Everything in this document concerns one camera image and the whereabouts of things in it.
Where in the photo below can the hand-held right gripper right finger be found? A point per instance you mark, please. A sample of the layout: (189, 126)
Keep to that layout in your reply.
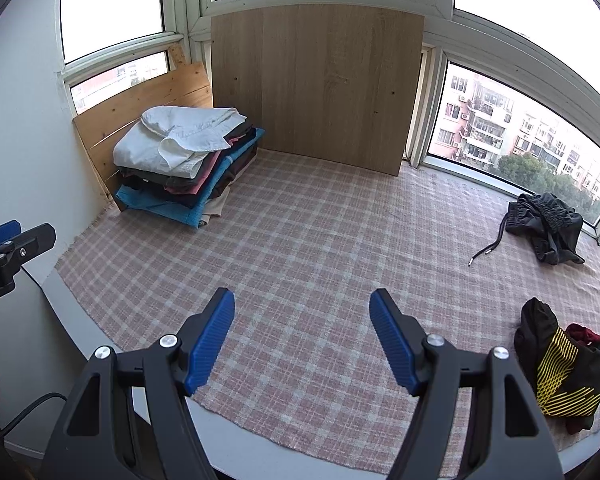
(395, 342)

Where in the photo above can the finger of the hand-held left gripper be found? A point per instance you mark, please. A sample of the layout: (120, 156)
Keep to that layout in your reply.
(0, 235)
(35, 240)

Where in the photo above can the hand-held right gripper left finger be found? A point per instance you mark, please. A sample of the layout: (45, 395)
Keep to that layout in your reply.
(210, 342)

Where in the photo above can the white shirt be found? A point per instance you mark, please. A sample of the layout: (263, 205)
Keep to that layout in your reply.
(175, 135)

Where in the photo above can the stack of folded clothes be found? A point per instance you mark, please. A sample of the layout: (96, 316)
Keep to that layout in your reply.
(230, 165)
(150, 200)

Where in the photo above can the folded beige garment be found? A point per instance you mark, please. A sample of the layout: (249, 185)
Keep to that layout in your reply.
(217, 207)

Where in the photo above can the pink plaid blanket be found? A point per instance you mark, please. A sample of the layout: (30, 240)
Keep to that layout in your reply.
(305, 240)

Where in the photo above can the pine plank panel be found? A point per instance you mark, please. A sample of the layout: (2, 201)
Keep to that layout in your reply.
(125, 105)

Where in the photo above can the black yellow striped garment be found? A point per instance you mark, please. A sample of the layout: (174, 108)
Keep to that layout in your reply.
(555, 370)

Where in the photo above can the folded pink garment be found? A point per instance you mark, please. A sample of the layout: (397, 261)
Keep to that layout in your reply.
(205, 172)

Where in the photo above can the dark red garment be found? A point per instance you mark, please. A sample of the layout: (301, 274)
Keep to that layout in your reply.
(585, 334)

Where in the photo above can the thin wooden strip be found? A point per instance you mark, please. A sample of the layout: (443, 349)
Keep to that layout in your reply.
(176, 55)

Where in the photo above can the large light wooden board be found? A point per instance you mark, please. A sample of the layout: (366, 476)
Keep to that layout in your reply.
(320, 85)

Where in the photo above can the white framed window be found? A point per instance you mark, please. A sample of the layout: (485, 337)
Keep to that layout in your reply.
(440, 15)

